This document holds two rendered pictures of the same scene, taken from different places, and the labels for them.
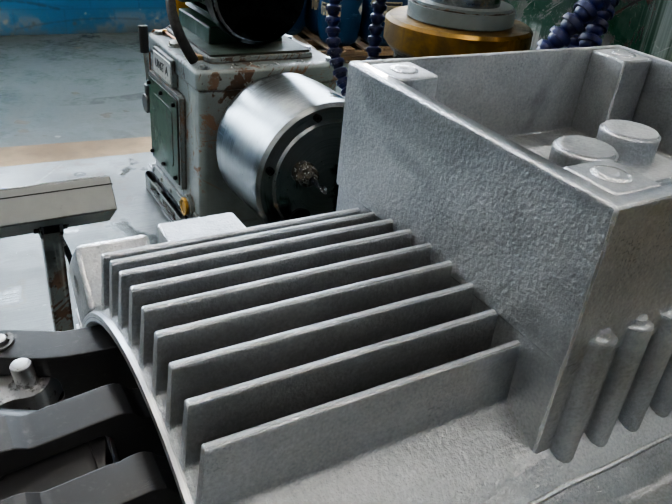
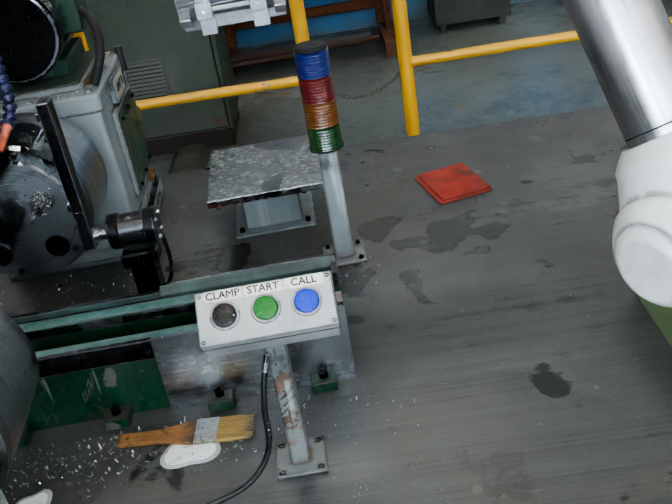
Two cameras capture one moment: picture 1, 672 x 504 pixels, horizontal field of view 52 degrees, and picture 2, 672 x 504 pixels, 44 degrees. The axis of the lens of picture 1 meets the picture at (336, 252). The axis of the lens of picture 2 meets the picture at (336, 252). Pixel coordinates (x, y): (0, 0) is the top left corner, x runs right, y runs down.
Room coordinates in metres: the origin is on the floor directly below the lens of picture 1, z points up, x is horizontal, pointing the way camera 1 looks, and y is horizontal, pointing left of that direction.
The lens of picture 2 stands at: (1.50, 0.94, 1.61)
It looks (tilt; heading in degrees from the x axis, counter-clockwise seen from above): 29 degrees down; 213
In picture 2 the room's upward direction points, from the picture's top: 10 degrees counter-clockwise
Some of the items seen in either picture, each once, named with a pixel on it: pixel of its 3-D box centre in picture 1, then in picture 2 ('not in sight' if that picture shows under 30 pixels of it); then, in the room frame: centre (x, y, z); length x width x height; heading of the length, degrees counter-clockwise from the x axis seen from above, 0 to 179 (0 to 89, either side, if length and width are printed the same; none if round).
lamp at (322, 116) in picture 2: not in sight; (320, 111); (0.31, 0.20, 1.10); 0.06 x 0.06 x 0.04
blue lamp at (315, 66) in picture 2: not in sight; (312, 62); (0.31, 0.20, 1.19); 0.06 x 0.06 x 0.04
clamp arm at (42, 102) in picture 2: not in sight; (69, 176); (0.67, -0.05, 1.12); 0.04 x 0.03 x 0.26; 123
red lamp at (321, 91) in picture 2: not in sight; (316, 87); (0.31, 0.20, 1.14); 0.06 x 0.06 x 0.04
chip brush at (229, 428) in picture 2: not in sight; (186, 433); (0.84, 0.21, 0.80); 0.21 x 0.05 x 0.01; 118
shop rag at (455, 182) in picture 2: not in sight; (452, 182); (-0.02, 0.30, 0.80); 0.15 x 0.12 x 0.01; 45
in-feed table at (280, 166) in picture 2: not in sight; (270, 190); (0.19, -0.03, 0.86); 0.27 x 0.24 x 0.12; 33
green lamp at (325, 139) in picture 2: not in sight; (324, 135); (0.31, 0.20, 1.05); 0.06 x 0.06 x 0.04
